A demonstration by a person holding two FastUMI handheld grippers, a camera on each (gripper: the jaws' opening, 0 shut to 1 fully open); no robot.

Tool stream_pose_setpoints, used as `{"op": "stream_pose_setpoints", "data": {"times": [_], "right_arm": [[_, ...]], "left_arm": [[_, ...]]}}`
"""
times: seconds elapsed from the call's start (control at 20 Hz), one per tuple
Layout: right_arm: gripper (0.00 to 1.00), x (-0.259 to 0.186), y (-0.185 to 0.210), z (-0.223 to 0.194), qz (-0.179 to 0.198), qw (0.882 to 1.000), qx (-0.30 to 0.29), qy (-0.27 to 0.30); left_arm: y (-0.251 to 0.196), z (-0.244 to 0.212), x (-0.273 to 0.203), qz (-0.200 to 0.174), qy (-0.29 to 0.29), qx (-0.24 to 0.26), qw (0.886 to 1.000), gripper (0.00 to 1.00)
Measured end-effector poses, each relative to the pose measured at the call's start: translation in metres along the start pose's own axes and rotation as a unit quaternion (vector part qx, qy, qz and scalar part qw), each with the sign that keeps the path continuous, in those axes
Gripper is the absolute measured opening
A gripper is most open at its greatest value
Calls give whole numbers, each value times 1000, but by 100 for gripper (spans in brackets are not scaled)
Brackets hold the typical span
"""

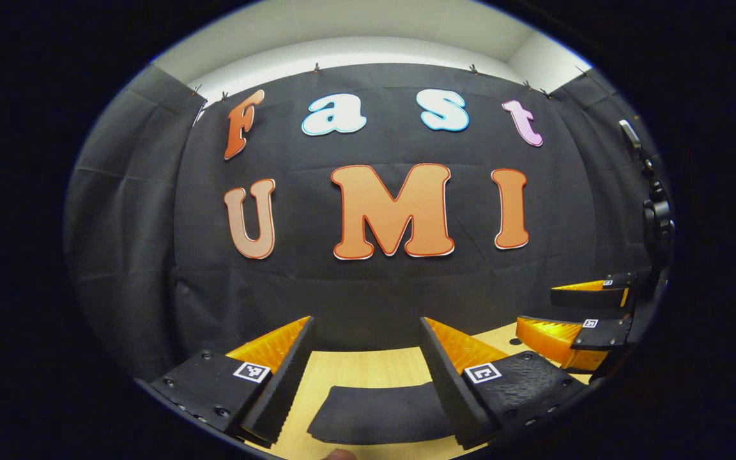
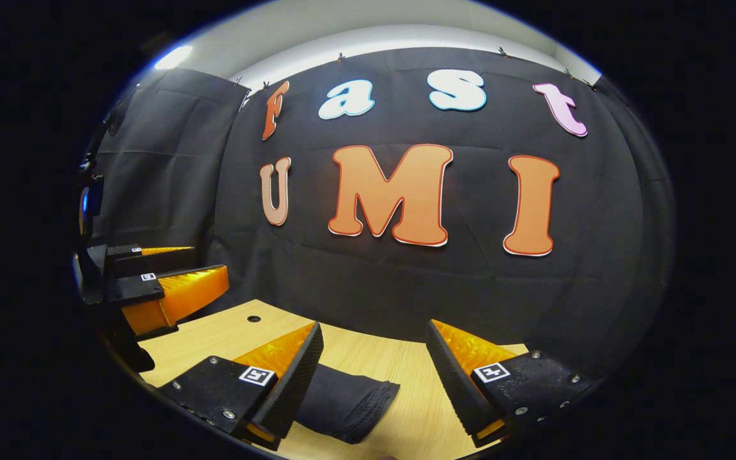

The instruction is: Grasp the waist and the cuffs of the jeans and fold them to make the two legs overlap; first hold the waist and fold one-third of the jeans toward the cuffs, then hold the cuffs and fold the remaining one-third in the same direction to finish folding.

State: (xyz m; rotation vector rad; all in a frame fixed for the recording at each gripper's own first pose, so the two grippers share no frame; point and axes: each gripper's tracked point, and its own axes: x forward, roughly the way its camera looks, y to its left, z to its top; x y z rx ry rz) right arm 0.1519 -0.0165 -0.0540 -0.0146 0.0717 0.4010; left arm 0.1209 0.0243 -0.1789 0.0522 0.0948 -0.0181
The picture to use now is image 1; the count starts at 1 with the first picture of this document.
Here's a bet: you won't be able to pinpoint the black backdrop cloth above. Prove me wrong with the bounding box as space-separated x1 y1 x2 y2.
63 61 669 384

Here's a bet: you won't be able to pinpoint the dark grey jeans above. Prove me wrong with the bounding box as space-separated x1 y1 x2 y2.
307 382 457 445

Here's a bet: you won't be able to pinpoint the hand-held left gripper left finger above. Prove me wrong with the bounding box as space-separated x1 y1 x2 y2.
148 315 316 448

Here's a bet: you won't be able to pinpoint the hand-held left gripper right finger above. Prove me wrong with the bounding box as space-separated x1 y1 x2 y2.
419 316 589 450

